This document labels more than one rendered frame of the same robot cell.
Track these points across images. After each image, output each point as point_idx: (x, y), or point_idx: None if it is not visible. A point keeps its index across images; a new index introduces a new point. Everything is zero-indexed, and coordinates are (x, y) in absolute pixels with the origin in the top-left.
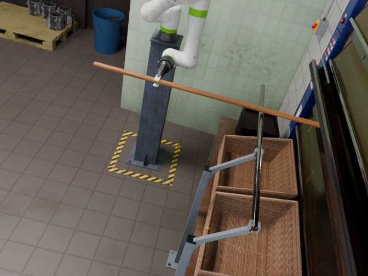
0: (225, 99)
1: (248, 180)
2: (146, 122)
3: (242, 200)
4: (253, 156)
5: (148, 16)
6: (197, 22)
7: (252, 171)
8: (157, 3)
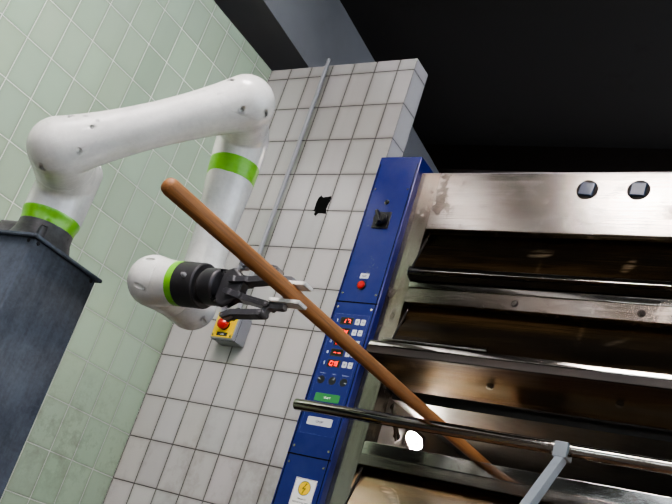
0: (389, 372)
1: None
2: None
3: None
4: (563, 459)
5: (88, 150)
6: (246, 196)
7: None
8: (171, 114)
